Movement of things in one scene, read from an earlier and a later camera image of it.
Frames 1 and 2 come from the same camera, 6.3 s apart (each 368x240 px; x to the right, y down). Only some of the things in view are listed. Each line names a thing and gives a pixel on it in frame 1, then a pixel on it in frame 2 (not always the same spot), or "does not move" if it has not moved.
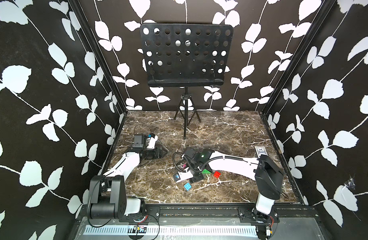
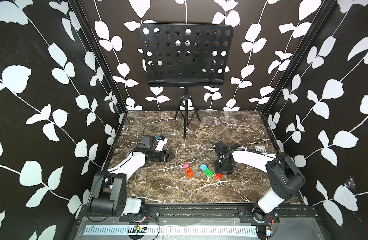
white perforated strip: x=173 y=230 does not move
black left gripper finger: x=162 y=150 to x=168 y=156
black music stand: x=186 y=55 does not move
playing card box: x=261 y=150 does not move
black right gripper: x=195 y=179 to x=228 y=170
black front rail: x=209 y=214 does not move
